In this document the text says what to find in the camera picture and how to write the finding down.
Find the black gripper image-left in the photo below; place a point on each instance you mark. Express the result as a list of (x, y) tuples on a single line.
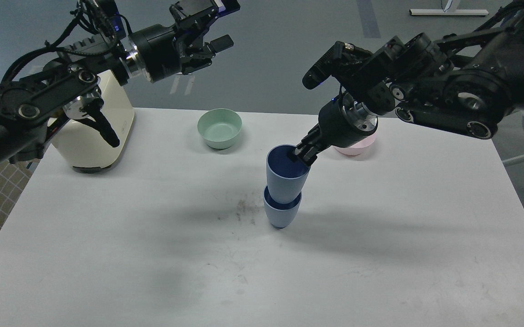
[(161, 51)]

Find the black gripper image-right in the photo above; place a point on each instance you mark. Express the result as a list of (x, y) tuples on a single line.
[(342, 122)]

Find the light blue cup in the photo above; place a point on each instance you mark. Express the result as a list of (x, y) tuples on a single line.
[(280, 215), (285, 173)]

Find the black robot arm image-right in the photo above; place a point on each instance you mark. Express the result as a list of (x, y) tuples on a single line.
[(462, 84)]

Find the pink bowl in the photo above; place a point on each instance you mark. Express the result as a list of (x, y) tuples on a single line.
[(357, 148)]

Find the green bowl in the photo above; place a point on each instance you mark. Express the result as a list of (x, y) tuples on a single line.
[(220, 128)]

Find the cream toaster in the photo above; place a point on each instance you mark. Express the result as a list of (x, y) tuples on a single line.
[(82, 147)]

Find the white stand base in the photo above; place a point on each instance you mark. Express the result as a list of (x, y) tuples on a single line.
[(451, 8)]

